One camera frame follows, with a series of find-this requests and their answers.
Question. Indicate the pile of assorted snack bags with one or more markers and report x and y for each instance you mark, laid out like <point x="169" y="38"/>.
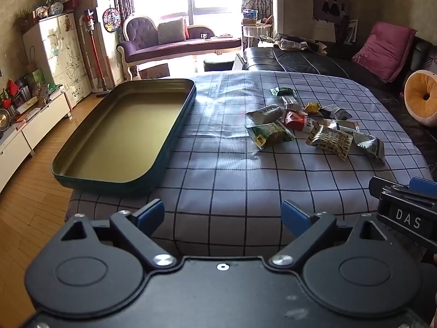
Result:
<point x="329" y="138"/>

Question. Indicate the green metal tin tray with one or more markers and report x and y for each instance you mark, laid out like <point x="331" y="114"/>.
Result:
<point x="126" y="133"/>

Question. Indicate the white slatted panel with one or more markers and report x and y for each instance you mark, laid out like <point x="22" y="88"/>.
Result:
<point x="240" y="61"/>

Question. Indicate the purple tufted chaise sofa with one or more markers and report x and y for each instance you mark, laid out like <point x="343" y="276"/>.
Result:
<point x="177" y="46"/>

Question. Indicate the green snack packet yellow label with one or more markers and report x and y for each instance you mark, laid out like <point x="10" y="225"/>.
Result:
<point x="269" y="133"/>

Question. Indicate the small white cluttered table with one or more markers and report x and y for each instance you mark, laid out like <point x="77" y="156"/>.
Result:
<point x="254" y="27"/>

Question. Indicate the grey square cushion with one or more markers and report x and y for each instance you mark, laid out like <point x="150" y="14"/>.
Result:
<point x="170" y="30"/>

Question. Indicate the pale green silver snack packet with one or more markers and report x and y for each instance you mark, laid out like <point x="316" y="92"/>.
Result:
<point x="264" y="113"/>

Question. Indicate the white low cabinet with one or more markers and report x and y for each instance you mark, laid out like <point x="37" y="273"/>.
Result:
<point x="30" y="126"/>

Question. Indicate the round colourful hanging pad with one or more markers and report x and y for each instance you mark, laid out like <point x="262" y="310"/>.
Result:
<point x="110" y="18"/>

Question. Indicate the white cartoon drawer cabinet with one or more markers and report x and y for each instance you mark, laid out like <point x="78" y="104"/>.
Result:
<point x="59" y="54"/>

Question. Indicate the leaning picture frames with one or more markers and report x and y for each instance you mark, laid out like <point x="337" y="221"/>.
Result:
<point x="350" y="30"/>

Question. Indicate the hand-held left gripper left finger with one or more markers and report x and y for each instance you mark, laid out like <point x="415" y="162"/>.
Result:
<point x="150" y="213"/>

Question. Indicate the pink cushion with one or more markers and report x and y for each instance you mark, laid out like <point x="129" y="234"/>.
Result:
<point x="384" y="51"/>

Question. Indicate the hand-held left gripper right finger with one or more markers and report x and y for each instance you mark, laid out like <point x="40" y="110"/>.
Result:
<point x="294" y="217"/>

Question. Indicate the orange donut pillow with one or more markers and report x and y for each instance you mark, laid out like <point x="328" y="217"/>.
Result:
<point x="421" y="94"/>

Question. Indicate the red stick vacuum cleaner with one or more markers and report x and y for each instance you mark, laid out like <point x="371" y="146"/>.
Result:
<point x="94" y="51"/>

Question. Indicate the white wall calendar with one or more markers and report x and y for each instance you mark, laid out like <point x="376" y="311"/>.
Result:
<point x="324" y="30"/>

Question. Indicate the dark wall poster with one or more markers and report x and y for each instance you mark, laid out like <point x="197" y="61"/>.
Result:
<point x="333" y="6"/>

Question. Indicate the black leather sofa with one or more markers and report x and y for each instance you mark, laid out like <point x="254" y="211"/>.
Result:
<point x="307" y="59"/>

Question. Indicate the potted plant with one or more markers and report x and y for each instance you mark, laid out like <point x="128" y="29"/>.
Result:
<point x="22" y="18"/>

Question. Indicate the decorative plate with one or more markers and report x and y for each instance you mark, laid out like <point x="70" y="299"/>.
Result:
<point x="56" y="7"/>

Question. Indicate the crumpled cloth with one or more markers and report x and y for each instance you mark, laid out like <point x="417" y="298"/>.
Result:
<point x="290" y="42"/>

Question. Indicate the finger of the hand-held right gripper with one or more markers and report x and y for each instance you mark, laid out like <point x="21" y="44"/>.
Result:
<point x="377" y="186"/>
<point x="421" y="182"/>

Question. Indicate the clutter of books and toys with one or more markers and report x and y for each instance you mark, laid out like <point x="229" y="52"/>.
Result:
<point x="27" y="92"/>

